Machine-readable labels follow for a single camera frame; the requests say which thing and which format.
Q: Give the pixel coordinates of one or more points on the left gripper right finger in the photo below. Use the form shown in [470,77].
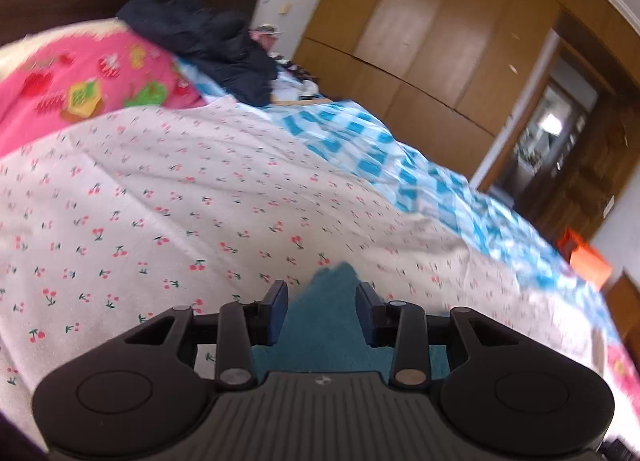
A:
[401,326]

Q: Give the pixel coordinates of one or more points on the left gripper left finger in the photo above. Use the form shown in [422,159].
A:
[242,326]

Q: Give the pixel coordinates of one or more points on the blue fluffy flower sweater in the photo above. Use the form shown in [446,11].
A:
[321,331]

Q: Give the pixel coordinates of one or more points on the dark navy clothes pile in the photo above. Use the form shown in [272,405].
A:
[217,42]

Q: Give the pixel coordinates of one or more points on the white cherry print quilt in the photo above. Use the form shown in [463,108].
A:
[111,221]

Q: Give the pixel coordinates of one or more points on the blue white checked blanket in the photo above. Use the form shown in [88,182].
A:
[350,137]

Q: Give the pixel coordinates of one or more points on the orange box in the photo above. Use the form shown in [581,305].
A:
[584,259]

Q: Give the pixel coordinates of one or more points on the wooden side cabinet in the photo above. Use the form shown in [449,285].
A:
[623,301]

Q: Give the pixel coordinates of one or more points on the wooden door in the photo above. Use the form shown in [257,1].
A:
[596,171]

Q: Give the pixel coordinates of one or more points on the wooden wardrobe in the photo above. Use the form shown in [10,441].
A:
[442,74]

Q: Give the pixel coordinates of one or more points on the pink cartoon pillow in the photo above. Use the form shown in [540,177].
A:
[66,75]

